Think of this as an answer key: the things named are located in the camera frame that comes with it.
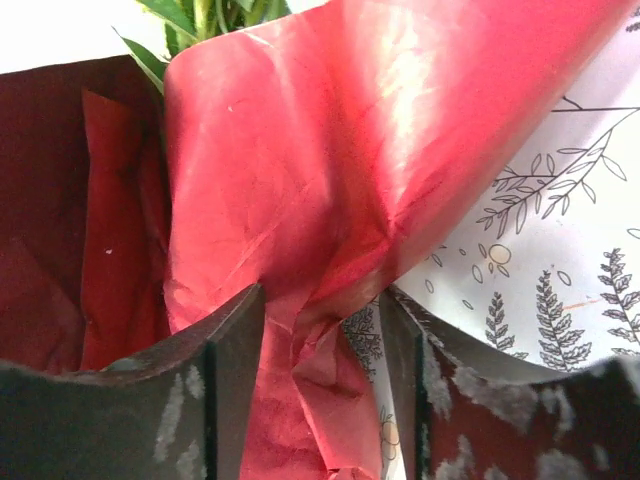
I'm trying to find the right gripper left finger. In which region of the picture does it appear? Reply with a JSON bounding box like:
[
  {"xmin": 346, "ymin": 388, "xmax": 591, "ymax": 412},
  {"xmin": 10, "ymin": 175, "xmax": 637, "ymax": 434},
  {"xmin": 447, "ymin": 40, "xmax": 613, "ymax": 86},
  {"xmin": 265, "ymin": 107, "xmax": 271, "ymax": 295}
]
[{"xmin": 1, "ymin": 284, "xmax": 265, "ymax": 480}]

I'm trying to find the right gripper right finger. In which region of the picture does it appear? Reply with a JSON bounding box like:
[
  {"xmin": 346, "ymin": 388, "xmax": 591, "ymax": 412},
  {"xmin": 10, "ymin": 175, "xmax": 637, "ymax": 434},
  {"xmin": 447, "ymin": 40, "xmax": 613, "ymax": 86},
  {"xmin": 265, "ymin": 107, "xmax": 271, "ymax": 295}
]
[{"xmin": 379, "ymin": 289, "xmax": 639, "ymax": 479}]

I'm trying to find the red wrapping paper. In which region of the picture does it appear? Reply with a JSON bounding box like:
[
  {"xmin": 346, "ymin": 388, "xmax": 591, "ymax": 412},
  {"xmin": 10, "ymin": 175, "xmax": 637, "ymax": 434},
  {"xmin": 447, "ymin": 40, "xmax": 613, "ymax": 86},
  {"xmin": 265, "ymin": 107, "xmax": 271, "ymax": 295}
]
[{"xmin": 0, "ymin": 0, "xmax": 639, "ymax": 480}]

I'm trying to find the artificial flower bunch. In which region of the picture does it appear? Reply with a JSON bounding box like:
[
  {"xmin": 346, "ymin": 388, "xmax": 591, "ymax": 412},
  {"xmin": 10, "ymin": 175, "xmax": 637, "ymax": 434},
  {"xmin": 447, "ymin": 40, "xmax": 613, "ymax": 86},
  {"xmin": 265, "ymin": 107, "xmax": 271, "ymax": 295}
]
[{"xmin": 121, "ymin": 0, "xmax": 291, "ymax": 92}]

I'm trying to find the floral table mat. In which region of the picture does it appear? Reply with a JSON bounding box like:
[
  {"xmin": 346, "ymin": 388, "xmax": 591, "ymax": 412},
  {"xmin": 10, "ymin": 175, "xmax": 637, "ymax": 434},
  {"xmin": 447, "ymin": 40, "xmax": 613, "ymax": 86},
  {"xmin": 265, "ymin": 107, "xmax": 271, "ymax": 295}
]
[{"xmin": 0, "ymin": 0, "xmax": 640, "ymax": 480}]

